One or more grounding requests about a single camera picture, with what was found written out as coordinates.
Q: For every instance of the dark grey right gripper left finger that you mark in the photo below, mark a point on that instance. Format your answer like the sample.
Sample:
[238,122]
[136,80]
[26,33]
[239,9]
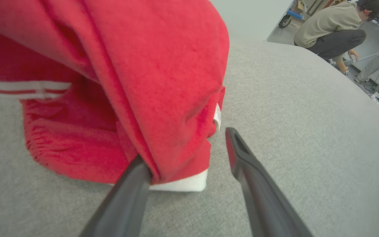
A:
[123,204]

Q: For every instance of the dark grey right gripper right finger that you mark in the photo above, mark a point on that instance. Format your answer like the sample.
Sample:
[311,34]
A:
[262,197]

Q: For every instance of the red white garment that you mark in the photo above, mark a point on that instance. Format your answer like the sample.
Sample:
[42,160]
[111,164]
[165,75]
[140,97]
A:
[143,82]

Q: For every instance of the grey fabric sofa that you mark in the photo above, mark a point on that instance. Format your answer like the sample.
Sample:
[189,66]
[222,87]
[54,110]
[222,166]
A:
[291,131]

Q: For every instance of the standing person grey trousers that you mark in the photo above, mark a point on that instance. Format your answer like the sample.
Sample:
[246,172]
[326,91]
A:
[378,62]

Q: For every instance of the crouching person in beige sweater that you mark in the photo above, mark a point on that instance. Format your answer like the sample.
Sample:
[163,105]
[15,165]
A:
[331,29]

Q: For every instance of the blue cart with wheel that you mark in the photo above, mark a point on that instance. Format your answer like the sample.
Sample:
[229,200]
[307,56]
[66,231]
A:
[290,14]

